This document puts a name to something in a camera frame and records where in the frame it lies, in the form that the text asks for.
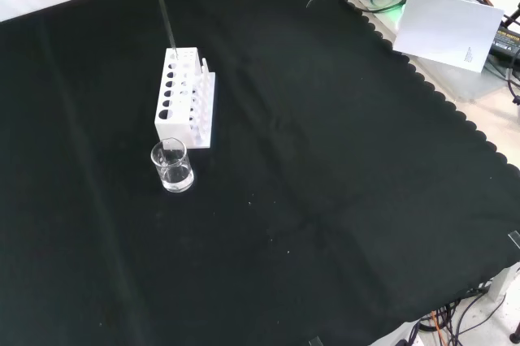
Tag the clear glass rod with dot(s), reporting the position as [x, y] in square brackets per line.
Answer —
[165, 17]

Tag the white test tube rack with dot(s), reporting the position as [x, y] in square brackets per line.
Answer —
[172, 128]

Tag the clear glass beaker with water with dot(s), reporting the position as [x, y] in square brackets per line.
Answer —
[176, 179]

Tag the black bench cloth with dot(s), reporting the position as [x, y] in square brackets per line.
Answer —
[284, 159]

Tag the pale board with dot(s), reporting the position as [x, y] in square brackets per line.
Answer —
[443, 29]

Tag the grey mounting platform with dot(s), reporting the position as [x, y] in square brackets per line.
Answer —
[447, 82]

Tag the black power adapter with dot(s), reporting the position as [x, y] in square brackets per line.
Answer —
[508, 39]

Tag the clear cloth clip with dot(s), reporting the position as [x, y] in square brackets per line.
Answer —
[315, 342]
[515, 239]

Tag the grey bench leg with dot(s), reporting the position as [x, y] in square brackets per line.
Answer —
[503, 283]

